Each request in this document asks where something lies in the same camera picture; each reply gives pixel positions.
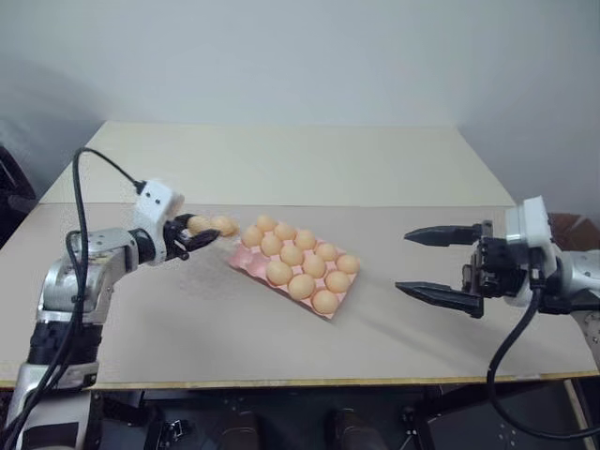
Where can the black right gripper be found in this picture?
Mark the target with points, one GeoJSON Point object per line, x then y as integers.
{"type": "Point", "coordinates": [497, 269]}

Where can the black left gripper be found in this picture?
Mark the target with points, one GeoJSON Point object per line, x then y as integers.
{"type": "Point", "coordinates": [173, 241]}

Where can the tan egg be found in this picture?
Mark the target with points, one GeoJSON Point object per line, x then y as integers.
{"type": "Point", "coordinates": [252, 235]}
{"type": "Point", "coordinates": [325, 302]}
{"type": "Point", "coordinates": [337, 281]}
{"type": "Point", "coordinates": [279, 273]}
{"type": "Point", "coordinates": [325, 251]}
{"type": "Point", "coordinates": [226, 226]}
{"type": "Point", "coordinates": [285, 230]}
{"type": "Point", "coordinates": [291, 254]}
{"type": "Point", "coordinates": [348, 264]}
{"type": "Point", "coordinates": [305, 239]}
{"type": "Point", "coordinates": [301, 286]}
{"type": "Point", "coordinates": [313, 265]}
{"type": "Point", "coordinates": [271, 244]}
{"type": "Point", "coordinates": [266, 223]}

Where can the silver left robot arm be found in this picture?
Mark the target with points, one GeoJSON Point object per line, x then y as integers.
{"type": "Point", "coordinates": [89, 276]}

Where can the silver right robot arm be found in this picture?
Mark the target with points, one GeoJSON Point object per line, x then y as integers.
{"type": "Point", "coordinates": [579, 276]}

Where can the pink egg tray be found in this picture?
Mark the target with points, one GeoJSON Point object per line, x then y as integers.
{"type": "Point", "coordinates": [253, 263]}

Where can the brown box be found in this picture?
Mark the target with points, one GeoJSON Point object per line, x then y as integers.
{"type": "Point", "coordinates": [574, 229]}

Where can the black chair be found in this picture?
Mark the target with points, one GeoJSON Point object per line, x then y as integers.
{"type": "Point", "coordinates": [14, 197]}

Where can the wooden table leg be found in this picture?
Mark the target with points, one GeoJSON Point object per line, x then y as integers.
{"type": "Point", "coordinates": [579, 412]}

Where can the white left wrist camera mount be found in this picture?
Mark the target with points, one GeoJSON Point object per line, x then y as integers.
{"type": "Point", "coordinates": [152, 206]}

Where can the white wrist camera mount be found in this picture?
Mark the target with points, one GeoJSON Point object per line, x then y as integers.
{"type": "Point", "coordinates": [152, 206]}
{"type": "Point", "coordinates": [529, 222]}

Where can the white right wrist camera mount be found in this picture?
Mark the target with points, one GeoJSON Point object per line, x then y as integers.
{"type": "Point", "coordinates": [529, 222]}

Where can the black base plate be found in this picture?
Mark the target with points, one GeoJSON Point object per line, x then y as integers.
{"type": "Point", "coordinates": [469, 422]}

